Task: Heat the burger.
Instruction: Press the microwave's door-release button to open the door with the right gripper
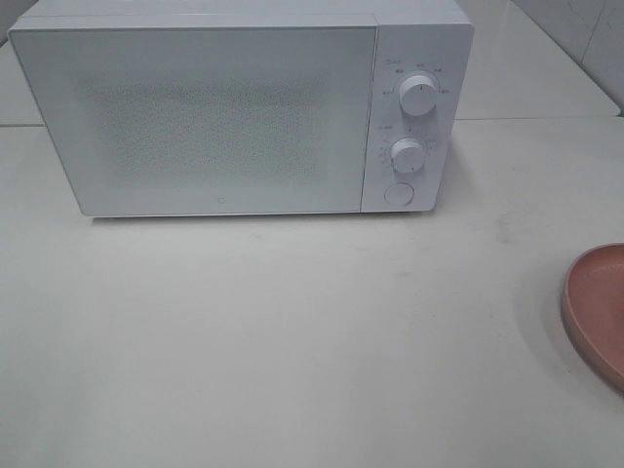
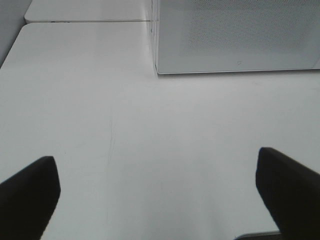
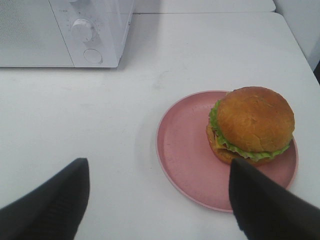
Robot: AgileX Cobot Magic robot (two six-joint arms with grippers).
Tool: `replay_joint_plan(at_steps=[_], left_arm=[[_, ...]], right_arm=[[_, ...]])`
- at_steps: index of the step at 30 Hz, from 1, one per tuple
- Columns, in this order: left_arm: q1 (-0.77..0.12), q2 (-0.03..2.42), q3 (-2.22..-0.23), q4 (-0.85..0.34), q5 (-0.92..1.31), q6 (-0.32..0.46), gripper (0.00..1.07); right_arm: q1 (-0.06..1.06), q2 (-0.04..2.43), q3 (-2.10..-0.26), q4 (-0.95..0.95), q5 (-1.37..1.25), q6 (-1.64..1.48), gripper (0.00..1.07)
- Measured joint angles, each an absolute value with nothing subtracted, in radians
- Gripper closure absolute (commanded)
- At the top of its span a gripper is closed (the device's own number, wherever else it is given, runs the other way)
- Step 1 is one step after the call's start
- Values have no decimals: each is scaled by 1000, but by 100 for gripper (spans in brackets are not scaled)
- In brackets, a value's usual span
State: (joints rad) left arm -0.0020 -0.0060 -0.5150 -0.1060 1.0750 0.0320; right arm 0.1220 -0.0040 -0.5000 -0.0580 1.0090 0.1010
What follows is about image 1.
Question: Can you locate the white round door button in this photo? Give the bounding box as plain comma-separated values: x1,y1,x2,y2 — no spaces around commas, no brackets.
384,182,414,207

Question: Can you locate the pink round plate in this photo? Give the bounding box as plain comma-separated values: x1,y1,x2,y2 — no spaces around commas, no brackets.
561,243,623,392

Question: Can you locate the white microwave door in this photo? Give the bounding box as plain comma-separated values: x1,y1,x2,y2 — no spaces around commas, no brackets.
11,27,375,217

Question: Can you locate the white lower timer knob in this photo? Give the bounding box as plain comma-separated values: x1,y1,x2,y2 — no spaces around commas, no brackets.
390,138,427,174

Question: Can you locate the white upper power knob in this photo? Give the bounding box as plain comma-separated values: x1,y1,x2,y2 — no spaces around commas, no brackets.
398,70,439,117

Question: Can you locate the white microwave oven body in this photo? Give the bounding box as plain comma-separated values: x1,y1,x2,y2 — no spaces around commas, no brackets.
8,1,474,215

